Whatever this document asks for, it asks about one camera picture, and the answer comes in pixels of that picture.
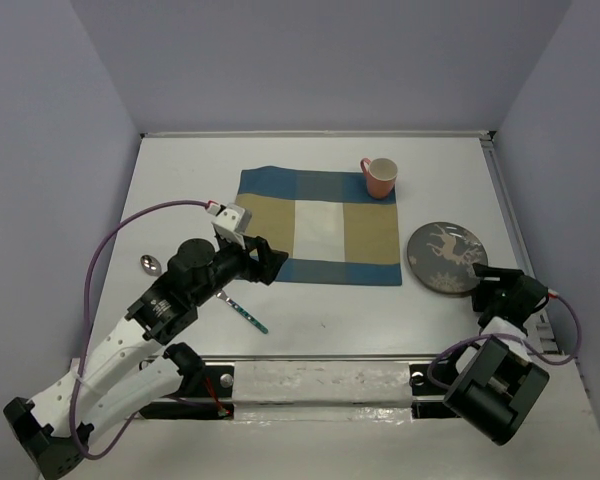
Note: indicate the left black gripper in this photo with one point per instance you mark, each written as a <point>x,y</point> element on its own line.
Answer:
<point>268,264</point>

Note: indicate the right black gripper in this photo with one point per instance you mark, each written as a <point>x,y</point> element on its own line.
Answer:
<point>506,278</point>

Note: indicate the dark patterned plate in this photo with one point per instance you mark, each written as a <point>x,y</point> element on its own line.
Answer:
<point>441,256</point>

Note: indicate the fork with teal handle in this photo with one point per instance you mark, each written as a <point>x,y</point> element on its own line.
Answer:
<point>242,312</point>

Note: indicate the blue beige checked cloth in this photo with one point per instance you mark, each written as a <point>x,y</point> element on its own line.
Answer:
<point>334,232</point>

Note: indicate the pink cup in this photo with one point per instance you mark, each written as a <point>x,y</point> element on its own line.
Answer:
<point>380,176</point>

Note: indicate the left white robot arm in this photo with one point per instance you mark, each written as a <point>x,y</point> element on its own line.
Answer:
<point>139,360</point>

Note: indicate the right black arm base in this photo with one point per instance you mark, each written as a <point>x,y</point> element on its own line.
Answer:
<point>427,402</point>

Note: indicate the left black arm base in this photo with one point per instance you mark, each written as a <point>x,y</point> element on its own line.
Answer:
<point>209,398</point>

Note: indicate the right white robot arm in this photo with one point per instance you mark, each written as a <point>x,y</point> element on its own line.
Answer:
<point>497,383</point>

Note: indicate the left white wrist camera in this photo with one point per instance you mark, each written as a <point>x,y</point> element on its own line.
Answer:
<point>230,221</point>

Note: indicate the spoon with teal handle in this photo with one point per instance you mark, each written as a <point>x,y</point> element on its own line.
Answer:
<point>151,265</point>

